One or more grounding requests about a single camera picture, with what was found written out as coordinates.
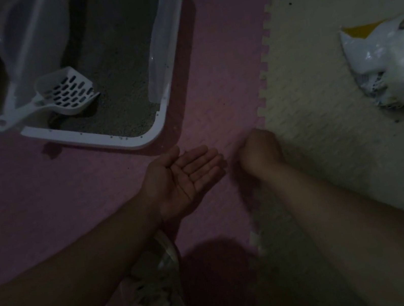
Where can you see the person's right hand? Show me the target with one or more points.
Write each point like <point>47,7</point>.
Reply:
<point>260,153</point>

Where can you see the person's left hand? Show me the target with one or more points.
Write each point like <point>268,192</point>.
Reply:
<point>176,186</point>

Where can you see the white cat litter tray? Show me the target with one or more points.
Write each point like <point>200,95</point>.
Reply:
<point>169,48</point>

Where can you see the white slotted litter scoop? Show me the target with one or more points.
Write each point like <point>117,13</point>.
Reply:
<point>64,91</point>

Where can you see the yellow plastic bag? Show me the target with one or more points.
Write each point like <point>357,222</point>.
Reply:
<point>382,51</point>

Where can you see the person's right forearm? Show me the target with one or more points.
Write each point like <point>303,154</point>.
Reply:
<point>362,236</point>

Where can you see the person's left forearm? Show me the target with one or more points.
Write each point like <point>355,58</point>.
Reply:
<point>63,290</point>

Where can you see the pink foam floor mat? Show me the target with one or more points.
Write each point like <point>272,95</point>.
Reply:
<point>217,59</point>

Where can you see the white sneaker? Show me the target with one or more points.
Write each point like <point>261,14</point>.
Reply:
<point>157,301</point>

